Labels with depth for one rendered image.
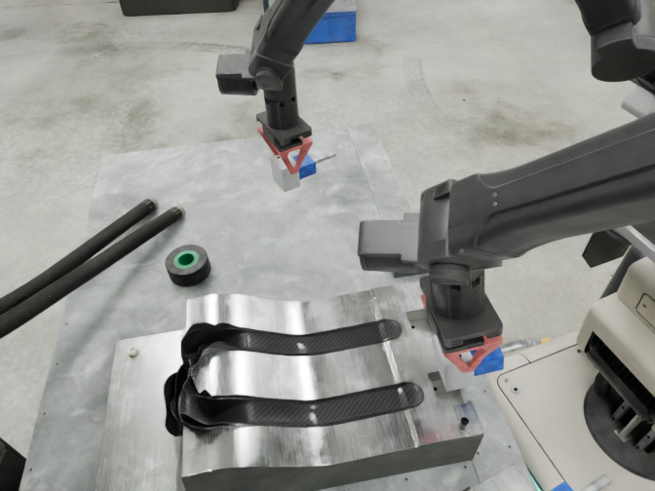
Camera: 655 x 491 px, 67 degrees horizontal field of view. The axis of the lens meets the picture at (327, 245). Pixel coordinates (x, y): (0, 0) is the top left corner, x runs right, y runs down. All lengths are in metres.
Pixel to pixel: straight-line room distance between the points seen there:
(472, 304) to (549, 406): 0.94
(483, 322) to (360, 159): 0.73
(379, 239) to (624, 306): 0.60
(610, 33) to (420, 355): 0.47
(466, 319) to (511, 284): 1.50
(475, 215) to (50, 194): 2.54
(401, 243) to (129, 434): 0.47
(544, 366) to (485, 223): 1.17
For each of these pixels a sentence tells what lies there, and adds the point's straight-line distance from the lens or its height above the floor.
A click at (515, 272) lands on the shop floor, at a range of 2.11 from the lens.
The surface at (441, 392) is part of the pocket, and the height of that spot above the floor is 0.86.
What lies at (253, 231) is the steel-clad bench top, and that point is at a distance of 1.04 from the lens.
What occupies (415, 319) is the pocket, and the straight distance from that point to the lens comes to 0.80.
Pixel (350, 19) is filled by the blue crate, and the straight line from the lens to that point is 3.77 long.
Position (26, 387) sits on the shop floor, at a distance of 2.03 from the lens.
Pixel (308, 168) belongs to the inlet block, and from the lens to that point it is 0.96.
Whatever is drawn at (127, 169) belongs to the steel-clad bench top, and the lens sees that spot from 1.30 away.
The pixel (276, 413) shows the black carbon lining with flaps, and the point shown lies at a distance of 0.68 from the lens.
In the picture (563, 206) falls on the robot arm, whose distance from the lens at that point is 0.33.
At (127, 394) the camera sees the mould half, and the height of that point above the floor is 0.86.
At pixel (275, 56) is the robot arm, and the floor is 1.20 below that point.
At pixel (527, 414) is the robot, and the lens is 1.44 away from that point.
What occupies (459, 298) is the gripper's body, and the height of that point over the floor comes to 1.10.
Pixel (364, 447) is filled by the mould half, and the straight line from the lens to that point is 0.67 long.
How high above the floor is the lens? 1.51
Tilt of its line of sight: 46 degrees down
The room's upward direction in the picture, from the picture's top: 3 degrees counter-clockwise
